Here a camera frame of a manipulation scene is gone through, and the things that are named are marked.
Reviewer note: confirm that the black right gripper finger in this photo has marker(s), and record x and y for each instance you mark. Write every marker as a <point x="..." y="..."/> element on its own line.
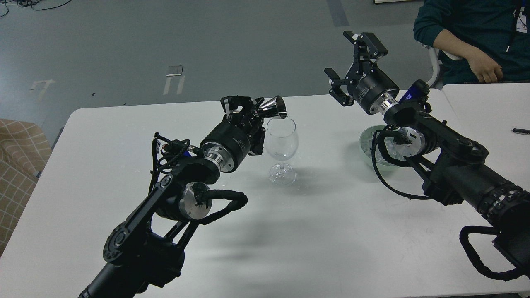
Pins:
<point x="368" y="49"/>
<point x="336" y="91"/>

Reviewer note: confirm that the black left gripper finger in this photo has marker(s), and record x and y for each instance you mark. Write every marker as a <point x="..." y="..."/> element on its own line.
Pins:
<point x="256" y="135"/>
<point x="239" y="110"/>

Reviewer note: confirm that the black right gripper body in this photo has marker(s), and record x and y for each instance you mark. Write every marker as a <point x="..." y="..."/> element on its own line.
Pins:
<point x="371" y="87"/>

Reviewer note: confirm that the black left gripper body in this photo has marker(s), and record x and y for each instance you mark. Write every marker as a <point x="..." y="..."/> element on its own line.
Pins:
<point x="227" y="145"/>

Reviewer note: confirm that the steel double jigger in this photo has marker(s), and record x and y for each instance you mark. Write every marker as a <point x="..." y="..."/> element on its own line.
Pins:
<point x="274" y="109"/>

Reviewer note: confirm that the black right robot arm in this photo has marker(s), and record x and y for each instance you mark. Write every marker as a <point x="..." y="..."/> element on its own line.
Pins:
<point x="451" y="166"/>

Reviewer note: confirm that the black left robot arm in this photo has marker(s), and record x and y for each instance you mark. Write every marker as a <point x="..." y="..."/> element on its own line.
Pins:
<point x="148" y="247"/>

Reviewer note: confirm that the clear wine glass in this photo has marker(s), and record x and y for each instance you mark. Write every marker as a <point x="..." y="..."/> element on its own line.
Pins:
<point x="281" y="143"/>

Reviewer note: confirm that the green bowl of ice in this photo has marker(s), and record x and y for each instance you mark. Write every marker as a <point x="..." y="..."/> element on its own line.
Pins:
<point x="365" y="144"/>

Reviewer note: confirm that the grey white office chair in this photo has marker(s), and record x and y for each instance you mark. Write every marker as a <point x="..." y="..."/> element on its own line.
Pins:
<point x="437" y="67"/>

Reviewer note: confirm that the person in teal sweater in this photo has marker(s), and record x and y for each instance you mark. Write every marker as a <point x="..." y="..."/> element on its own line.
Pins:
<point x="481" y="41"/>

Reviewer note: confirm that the black pen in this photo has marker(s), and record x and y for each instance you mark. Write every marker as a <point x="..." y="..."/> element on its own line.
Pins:
<point x="521" y="131"/>

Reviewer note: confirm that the beige checkered sofa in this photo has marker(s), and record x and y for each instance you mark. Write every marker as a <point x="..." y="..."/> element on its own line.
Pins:
<point x="24" y="152"/>

